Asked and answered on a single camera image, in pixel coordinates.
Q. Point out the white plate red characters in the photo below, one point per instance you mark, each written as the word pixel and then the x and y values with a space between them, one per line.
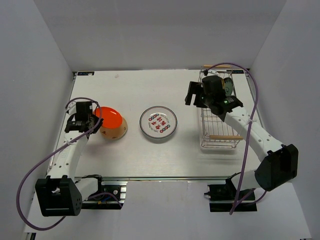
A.
pixel 158 122

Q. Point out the metal wire dish rack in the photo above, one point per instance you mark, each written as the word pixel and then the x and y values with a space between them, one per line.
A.
pixel 222 71

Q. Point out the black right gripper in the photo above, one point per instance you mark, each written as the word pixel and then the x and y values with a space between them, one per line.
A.
pixel 196 88

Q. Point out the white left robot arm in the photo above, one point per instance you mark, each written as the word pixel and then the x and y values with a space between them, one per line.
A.
pixel 59 194

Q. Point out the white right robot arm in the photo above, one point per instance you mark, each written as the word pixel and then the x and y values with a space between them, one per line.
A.
pixel 278 162

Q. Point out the cream beige plate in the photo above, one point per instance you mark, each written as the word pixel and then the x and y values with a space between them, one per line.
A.
pixel 114 133

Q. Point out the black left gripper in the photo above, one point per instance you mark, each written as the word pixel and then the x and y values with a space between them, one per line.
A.
pixel 99 124

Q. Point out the orange plastic plate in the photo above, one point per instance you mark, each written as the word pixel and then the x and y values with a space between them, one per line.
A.
pixel 111 118

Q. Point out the brown yellow patterned plate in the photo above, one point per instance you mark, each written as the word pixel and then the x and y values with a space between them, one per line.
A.
pixel 222 83

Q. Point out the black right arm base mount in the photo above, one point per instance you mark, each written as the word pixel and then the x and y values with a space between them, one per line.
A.
pixel 222 196

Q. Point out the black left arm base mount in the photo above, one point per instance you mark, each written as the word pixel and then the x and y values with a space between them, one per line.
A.
pixel 110 194

